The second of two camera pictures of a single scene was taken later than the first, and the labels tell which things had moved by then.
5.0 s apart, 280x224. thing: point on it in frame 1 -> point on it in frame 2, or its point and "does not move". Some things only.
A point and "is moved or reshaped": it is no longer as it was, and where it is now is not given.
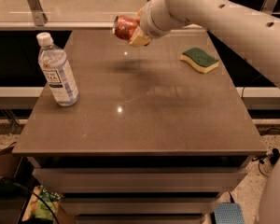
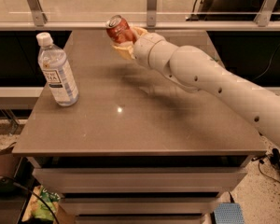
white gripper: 147,19 -> 142,49
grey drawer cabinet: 161,133 does not move
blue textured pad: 229,213 does not move
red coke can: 124,25 is moved or reshaped
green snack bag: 37,209 does not move
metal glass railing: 95,7 does not move
